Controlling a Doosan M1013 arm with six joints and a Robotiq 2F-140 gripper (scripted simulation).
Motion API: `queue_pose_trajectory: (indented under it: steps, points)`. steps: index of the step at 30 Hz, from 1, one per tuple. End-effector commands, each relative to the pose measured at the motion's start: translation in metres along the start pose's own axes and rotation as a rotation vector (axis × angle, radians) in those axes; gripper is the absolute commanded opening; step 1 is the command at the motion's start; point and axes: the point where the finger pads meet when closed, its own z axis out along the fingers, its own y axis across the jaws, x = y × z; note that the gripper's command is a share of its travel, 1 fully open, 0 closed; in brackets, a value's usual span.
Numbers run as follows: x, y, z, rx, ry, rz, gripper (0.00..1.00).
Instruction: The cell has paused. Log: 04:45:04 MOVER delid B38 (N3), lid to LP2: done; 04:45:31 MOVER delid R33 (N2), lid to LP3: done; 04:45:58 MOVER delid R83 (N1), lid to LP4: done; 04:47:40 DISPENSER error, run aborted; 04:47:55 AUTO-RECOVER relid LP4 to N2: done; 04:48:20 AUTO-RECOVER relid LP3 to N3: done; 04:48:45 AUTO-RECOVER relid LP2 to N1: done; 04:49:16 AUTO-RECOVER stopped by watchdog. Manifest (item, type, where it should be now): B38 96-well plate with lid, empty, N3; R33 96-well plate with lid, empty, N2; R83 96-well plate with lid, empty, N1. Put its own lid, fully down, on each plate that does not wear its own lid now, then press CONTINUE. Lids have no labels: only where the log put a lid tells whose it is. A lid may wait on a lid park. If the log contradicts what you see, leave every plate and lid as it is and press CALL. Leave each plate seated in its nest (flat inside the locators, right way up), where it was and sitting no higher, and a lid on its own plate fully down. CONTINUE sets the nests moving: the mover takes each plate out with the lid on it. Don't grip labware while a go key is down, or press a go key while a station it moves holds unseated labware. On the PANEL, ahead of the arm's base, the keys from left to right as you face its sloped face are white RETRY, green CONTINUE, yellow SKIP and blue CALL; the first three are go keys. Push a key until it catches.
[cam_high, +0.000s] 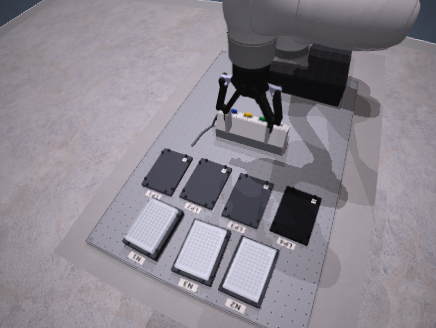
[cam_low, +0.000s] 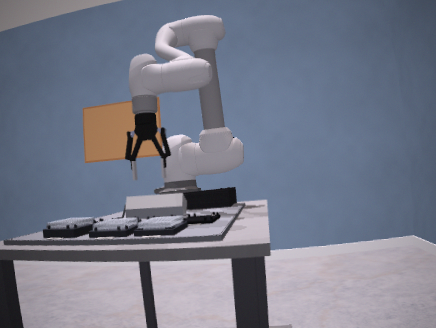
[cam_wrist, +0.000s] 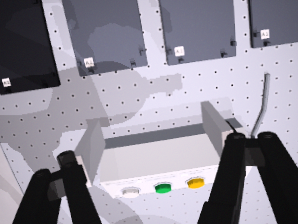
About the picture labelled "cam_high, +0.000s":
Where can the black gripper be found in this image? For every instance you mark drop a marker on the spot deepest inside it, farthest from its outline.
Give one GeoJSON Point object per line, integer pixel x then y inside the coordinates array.
{"type": "Point", "coordinates": [249, 81]}

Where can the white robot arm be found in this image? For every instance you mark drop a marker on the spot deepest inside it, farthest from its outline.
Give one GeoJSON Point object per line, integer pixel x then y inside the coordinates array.
{"type": "Point", "coordinates": [364, 25]}

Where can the white label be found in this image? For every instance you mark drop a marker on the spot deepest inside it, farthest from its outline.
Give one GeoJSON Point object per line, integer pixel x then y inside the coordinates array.
{"type": "Point", "coordinates": [139, 259]}
{"type": "Point", "coordinates": [286, 243]}
{"type": "Point", "coordinates": [188, 285]}
{"type": "Point", "coordinates": [152, 194]}
{"type": "Point", "coordinates": [236, 227]}
{"type": "Point", "coordinates": [235, 305]}
{"type": "Point", "coordinates": [192, 208]}

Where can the white button panel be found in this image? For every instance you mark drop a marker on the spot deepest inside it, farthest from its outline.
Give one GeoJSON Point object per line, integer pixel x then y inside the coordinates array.
{"type": "Point", "coordinates": [250, 130]}

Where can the white microplate lid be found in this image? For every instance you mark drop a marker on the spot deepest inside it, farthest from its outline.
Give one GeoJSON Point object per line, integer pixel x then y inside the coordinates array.
{"type": "Point", "coordinates": [200, 249]}
{"type": "Point", "coordinates": [151, 224]}
{"type": "Point", "coordinates": [250, 269]}

